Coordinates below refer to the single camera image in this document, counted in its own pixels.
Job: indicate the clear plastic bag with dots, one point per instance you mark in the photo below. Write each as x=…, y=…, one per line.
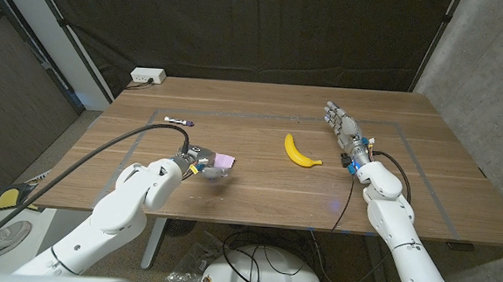
x=193, y=264

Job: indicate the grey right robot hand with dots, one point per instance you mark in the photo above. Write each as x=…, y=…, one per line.
x=348, y=129

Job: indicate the white pillar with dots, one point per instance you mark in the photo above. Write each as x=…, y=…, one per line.
x=48, y=28

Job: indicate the purple sticky note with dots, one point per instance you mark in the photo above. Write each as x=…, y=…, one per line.
x=225, y=160

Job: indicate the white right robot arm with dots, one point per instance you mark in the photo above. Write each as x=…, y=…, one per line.
x=391, y=215

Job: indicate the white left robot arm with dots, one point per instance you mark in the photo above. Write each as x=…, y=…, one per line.
x=120, y=211

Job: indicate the white table leg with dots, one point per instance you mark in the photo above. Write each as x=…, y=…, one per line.
x=154, y=240

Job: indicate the white power strip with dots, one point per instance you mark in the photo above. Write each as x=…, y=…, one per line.
x=148, y=75

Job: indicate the yellow toy banana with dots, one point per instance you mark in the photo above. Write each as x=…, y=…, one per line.
x=295, y=155

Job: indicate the black backdrop curtain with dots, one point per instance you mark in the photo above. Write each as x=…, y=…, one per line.
x=258, y=27

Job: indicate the grey table leg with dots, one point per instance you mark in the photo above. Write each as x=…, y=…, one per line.
x=375, y=262

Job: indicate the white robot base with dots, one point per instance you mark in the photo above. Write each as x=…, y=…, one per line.
x=265, y=273

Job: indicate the black backdrop stand pole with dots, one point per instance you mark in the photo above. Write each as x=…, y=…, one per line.
x=434, y=43

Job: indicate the grey tape outline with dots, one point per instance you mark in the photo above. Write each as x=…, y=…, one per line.
x=279, y=116

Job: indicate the white marker pen purple cap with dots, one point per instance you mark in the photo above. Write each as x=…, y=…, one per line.
x=176, y=120

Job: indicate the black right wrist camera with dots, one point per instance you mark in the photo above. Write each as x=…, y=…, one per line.
x=345, y=160

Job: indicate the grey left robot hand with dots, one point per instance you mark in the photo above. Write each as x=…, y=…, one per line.
x=202, y=157

